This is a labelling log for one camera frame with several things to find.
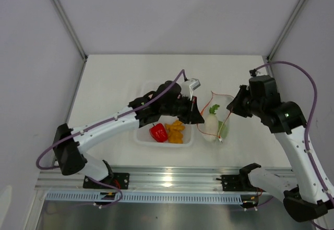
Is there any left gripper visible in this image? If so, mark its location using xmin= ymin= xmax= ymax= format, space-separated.
xmin=160 ymin=94 xmax=204 ymax=125

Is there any white radish with leaves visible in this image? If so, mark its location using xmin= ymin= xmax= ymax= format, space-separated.
xmin=204 ymin=104 xmax=220 ymax=142

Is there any clear zip top bag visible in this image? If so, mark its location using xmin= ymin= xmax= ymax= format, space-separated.
xmin=196 ymin=91 xmax=234 ymax=145

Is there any green cabbage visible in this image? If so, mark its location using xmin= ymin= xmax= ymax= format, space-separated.
xmin=218 ymin=121 xmax=229 ymax=139

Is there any red bell pepper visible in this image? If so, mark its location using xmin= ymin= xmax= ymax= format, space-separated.
xmin=149 ymin=123 xmax=168 ymax=143

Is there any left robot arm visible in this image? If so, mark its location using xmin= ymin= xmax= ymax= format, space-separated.
xmin=53 ymin=79 xmax=204 ymax=188

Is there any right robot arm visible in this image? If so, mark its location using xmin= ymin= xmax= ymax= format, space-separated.
xmin=227 ymin=81 xmax=333 ymax=222

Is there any white plastic basket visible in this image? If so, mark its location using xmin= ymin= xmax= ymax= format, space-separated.
xmin=133 ymin=81 xmax=195 ymax=148

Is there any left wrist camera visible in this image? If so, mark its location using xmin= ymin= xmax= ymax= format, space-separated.
xmin=181 ymin=78 xmax=201 ymax=99

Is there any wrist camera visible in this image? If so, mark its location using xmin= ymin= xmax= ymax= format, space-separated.
xmin=249 ymin=75 xmax=280 ymax=103
xmin=181 ymin=78 xmax=201 ymax=99

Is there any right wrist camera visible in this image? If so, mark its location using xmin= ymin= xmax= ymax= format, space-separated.
xmin=249 ymin=75 xmax=280 ymax=103

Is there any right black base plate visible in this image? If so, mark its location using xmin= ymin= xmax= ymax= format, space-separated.
xmin=216 ymin=174 xmax=261 ymax=192

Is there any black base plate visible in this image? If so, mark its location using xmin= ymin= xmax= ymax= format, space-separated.
xmin=82 ymin=173 xmax=130 ymax=190
xmin=216 ymin=174 xmax=261 ymax=192

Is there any aluminium mounting rail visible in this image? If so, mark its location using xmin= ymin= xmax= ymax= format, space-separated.
xmin=34 ymin=166 xmax=239 ymax=193

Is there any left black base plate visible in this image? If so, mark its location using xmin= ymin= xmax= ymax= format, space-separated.
xmin=82 ymin=173 xmax=130 ymax=190

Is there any white slotted cable duct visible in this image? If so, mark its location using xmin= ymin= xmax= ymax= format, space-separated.
xmin=45 ymin=191 xmax=243 ymax=205

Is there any right aluminium frame post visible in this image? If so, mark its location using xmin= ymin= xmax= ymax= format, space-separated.
xmin=266 ymin=0 xmax=308 ymax=63

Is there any aluminium frame post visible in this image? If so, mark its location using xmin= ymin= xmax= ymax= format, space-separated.
xmin=50 ymin=0 xmax=88 ymax=62
xmin=266 ymin=0 xmax=308 ymax=63

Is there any left aluminium frame post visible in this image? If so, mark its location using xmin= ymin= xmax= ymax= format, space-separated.
xmin=50 ymin=0 xmax=88 ymax=62

